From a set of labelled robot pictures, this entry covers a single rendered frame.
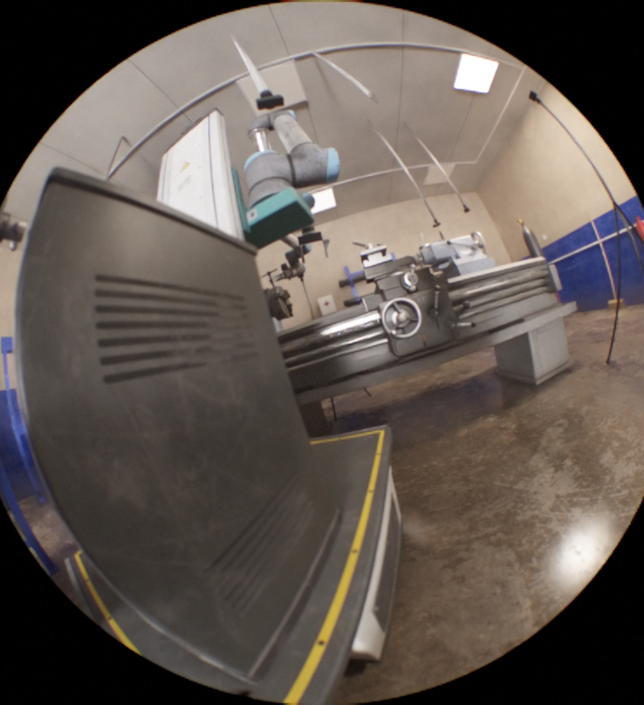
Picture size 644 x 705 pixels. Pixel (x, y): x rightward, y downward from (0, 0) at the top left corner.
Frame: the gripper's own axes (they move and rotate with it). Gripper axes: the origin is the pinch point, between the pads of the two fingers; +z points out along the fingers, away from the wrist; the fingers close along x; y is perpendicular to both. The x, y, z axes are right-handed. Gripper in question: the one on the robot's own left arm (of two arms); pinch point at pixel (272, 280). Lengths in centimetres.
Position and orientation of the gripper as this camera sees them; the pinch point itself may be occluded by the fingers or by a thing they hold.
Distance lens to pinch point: 172.0
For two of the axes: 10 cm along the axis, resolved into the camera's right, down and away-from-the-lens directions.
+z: -5.9, 5.0, -6.4
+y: 3.6, 8.6, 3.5
